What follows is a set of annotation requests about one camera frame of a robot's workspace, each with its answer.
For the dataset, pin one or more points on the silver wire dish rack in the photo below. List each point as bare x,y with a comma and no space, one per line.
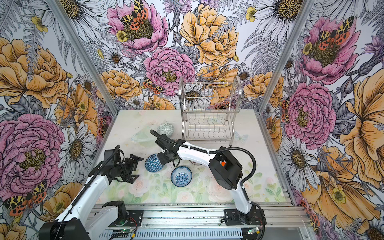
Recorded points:
209,110

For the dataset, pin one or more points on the green circuit board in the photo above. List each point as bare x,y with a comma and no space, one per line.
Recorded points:
252,231

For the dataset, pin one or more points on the blue floral bowl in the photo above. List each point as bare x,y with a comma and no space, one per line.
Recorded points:
181,176

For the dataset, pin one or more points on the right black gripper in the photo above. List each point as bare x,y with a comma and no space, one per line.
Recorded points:
163,160

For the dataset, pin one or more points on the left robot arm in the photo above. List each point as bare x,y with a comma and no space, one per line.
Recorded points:
73,223

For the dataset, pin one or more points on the aluminium corner post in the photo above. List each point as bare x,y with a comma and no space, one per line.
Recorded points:
291,40
71,33

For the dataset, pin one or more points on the aluminium front rail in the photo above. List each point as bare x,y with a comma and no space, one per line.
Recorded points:
161,216

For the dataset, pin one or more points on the right aluminium corner post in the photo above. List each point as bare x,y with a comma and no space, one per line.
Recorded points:
291,40

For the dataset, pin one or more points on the green patterned bowl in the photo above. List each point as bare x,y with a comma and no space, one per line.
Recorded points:
166,129

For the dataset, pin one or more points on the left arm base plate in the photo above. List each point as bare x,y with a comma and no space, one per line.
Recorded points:
134,219

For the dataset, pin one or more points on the dark blue patterned bowl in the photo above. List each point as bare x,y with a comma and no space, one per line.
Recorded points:
153,164

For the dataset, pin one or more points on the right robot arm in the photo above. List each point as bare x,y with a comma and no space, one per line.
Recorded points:
224,166

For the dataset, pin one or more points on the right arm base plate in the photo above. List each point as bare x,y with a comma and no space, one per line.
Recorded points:
232,217

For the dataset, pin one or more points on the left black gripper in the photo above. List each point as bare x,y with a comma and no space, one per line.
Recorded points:
133,164

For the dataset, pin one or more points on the white black lattice bowl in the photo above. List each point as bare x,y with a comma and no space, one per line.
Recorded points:
195,163

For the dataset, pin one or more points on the left aluminium corner post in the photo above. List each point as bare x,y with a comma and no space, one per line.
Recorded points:
71,33

